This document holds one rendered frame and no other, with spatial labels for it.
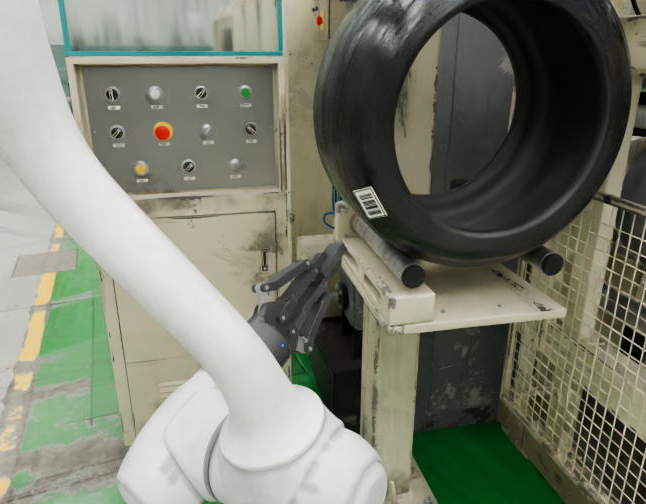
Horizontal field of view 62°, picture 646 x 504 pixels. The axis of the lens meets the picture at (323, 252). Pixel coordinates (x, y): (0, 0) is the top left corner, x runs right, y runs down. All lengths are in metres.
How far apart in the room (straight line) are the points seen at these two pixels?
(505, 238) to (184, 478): 0.68
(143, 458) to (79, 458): 1.49
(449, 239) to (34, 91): 0.70
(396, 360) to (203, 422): 0.97
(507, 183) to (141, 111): 0.97
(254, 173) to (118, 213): 1.15
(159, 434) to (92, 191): 0.27
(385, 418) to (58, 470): 1.09
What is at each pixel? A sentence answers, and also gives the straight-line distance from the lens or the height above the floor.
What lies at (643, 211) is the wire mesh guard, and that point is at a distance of 1.21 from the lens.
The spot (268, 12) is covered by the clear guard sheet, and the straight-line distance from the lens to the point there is 1.57.
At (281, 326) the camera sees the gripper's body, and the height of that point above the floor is 0.93.
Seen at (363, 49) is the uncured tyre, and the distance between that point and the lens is 0.90.
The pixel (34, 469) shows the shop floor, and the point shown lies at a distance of 2.13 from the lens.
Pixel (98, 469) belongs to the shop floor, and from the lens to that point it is 2.05.
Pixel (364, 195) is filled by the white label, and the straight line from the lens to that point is 0.92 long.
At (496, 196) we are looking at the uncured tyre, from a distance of 1.30.
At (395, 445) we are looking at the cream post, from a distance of 1.69.
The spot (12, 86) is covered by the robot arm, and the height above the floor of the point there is 1.25.
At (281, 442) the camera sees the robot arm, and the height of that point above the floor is 0.96.
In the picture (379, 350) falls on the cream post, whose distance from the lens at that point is 1.48.
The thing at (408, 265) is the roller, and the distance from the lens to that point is 0.98.
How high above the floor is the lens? 1.28
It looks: 20 degrees down
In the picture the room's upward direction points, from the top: straight up
